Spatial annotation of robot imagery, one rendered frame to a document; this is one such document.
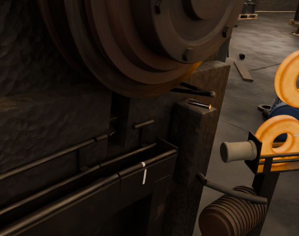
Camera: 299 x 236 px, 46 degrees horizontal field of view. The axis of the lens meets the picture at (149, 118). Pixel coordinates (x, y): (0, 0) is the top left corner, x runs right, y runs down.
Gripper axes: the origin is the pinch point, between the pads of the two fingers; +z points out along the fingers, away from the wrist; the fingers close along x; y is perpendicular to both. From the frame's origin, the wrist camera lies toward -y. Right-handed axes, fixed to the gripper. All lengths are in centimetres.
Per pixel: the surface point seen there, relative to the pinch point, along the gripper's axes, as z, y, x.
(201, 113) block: -4.2, -12.2, 27.5
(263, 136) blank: -4.7, -19.1, 7.1
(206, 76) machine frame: 12.6, -11.2, 21.4
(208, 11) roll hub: -15.4, 19.2, 38.4
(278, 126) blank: -3.8, -15.9, 3.2
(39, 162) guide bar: -22, -12, 67
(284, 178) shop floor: 60, -112, -75
